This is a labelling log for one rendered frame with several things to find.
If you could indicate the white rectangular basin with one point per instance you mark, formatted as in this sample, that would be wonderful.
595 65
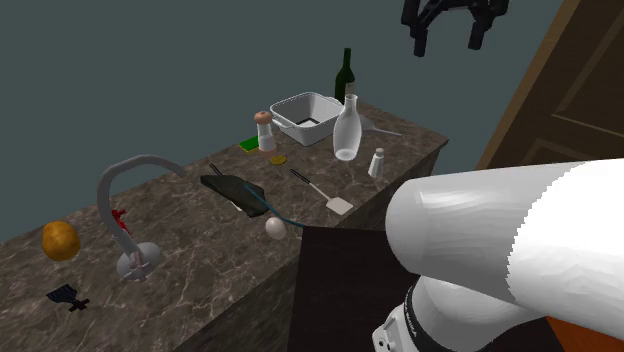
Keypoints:
302 109

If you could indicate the clear glass carafe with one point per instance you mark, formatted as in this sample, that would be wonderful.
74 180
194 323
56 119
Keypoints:
347 131

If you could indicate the white grinder with brown top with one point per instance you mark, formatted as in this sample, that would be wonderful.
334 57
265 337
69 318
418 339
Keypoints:
265 134

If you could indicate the grey funnel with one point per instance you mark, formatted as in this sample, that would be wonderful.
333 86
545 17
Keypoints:
370 126

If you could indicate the brown potato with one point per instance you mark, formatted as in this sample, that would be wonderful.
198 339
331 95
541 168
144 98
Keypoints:
61 241

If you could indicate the brown wooden door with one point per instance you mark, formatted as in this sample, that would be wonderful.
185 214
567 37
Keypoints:
570 83

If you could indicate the thin black stick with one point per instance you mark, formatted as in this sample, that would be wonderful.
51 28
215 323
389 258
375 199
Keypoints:
215 169

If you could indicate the small yellow disc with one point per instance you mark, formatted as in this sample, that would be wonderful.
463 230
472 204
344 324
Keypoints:
278 160

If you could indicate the small black object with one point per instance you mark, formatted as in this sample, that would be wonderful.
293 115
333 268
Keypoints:
63 294

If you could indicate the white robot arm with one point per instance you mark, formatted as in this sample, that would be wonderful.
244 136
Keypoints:
487 229

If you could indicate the dark crumpled cloth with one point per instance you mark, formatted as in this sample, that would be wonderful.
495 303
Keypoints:
234 192

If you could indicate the small red object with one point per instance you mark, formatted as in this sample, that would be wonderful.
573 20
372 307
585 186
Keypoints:
119 217

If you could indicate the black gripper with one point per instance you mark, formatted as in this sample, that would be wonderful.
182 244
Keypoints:
458 4

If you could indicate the green sponge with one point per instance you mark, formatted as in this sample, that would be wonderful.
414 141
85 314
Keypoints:
249 144

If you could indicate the white salt shaker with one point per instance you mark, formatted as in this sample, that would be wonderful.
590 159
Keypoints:
376 164

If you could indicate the dark green wine bottle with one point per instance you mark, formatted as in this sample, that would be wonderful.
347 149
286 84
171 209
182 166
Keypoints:
344 78

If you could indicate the grey curved faucet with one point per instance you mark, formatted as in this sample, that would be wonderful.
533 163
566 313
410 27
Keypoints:
105 195

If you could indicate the white egg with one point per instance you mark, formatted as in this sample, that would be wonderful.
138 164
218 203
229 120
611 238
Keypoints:
276 228

